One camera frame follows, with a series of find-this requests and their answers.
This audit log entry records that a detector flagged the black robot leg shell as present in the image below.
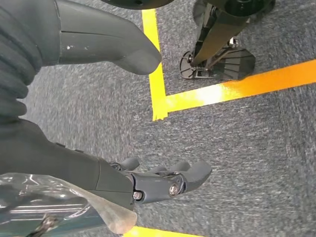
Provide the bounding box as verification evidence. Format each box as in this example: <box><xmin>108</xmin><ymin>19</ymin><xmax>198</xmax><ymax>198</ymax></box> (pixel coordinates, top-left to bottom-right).
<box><xmin>100</xmin><ymin>0</ymin><xmax>174</xmax><ymax>10</ymax></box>

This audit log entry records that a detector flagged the ribbed grey right arm sleeve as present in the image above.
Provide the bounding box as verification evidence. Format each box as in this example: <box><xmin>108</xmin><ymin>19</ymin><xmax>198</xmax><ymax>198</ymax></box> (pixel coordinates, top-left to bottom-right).
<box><xmin>0</xmin><ymin>0</ymin><xmax>44</xmax><ymax>122</ymax></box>

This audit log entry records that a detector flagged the clear plastic film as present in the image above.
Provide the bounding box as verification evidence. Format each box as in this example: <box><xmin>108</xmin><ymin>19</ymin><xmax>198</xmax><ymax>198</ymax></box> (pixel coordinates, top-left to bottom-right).
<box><xmin>0</xmin><ymin>173</ymin><xmax>138</xmax><ymax>237</ymax></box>

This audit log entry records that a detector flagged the black braided cable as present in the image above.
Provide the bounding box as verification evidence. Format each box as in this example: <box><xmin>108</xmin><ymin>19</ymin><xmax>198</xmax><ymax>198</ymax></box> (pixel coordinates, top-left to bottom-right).
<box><xmin>25</xmin><ymin>213</ymin><xmax>60</xmax><ymax>237</ymax></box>

